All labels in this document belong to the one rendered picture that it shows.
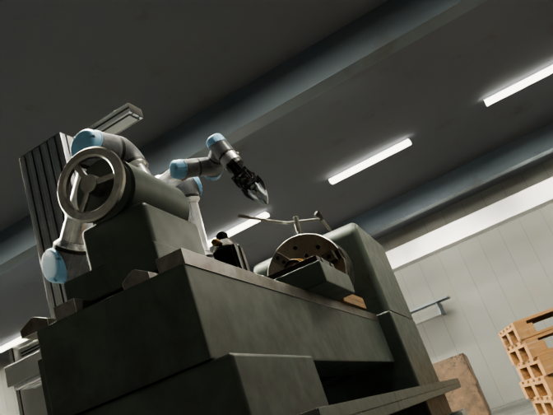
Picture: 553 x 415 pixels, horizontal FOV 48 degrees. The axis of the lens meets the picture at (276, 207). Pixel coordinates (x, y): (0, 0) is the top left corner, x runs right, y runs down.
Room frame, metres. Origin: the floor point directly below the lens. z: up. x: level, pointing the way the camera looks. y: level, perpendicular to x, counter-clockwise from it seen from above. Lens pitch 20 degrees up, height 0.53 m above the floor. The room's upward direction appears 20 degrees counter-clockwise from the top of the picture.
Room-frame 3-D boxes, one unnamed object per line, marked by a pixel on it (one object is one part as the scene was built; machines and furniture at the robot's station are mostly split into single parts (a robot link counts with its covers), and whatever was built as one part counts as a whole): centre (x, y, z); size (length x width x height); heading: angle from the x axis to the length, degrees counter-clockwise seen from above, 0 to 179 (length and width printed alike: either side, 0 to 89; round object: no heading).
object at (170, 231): (1.18, 0.28, 1.01); 0.30 x 0.20 x 0.29; 165
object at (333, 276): (1.76, 0.16, 0.90); 0.53 x 0.30 x 0.06; 75
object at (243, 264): (1.82, 0.18, 1.07); 0.07 x 0.07 x 0.10; 75
